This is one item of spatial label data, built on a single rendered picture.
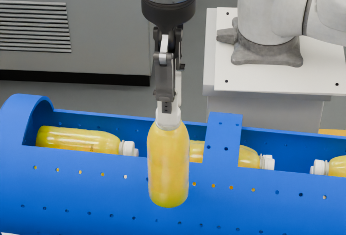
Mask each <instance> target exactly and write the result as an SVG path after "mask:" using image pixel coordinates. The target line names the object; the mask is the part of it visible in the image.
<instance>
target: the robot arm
mask: <svg viewBox="0 0 346 235"><path fill-rule="evenodd" d="M141 8H142V14H143V16H144V17H145V18H146V19H147V20H148V21H150V22H151V23H153V24H154V25H156V27H155V26H154V28H153V39H154V40H155V52H154V54H153V59H154V66H155V89H154V91H153V95H154V96H155V98H156V101H158V125H161V126H172V127H177V126H178V107H180V106H181V72H179V71H177V70H181V71H185V63H180V59H181V58H182V36H183V27H184V23H186V22H187V21H189V20H190V19H191V18H192V17H193V16H194V14H195V12H196V0H141ZM232 26H233V28H226V29H219V30H217V32H216V33H217V36H216V40H217V41H219V42H224V43H229V44H233V45H234V51H233V54H232V55H231V63H232V64H233V65H243V64H265V65H287V66H291V67H294V68H299V67H301V66H302V65H303V57H302V55H301V53H300V39H299V36H307V37H311V38H314V39H317V40H320V41H323V42H327V43H331V44H336V45H340V46H345V47H346V0H238V2H237V17H234V18H233V19H232Z"/></svg>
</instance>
